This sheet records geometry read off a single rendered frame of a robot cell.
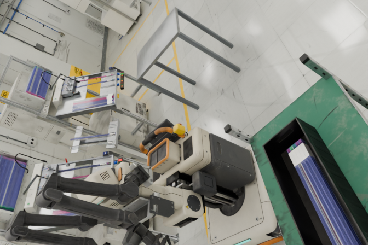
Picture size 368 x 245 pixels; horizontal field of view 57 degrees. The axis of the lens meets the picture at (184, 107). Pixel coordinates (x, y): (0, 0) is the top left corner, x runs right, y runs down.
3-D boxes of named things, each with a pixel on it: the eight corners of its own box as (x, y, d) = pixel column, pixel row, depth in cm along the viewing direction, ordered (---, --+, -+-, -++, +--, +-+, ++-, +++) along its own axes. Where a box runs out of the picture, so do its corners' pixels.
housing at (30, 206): (48, 170, 340) (42, 162, 330) (39, 215, 304) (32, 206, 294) (40, 172, 339) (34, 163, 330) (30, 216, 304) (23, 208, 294)
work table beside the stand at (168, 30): (240, 70, 343) (177, 31, 304) (197, 110, 381) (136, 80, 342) (233, 44, 374) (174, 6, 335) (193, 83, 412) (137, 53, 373)
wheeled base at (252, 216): (221, 180, 296) (199, 172, 284) (277, 147, 258) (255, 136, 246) (230, 262, 252) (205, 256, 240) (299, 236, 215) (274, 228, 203)
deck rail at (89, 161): (114, 158, 342) (113, 154, 338) (114, 159, 340) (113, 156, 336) (44, 169, 340) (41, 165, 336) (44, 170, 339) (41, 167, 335)
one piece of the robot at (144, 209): (148, 211, 209) (117, 202, 199) (175, 194, 193) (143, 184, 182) (147, 237, 199) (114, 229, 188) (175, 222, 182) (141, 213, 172)
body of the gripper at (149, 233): (159, 246, 153) (147, 235, 151) (145, 252, 158) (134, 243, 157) (164, 234, 158) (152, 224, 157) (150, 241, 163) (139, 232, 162)
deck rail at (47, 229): (112, 219, 292) (110, 216, 288) (112, 221, 291) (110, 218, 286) (30, 233, 291) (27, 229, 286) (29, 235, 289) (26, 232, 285)
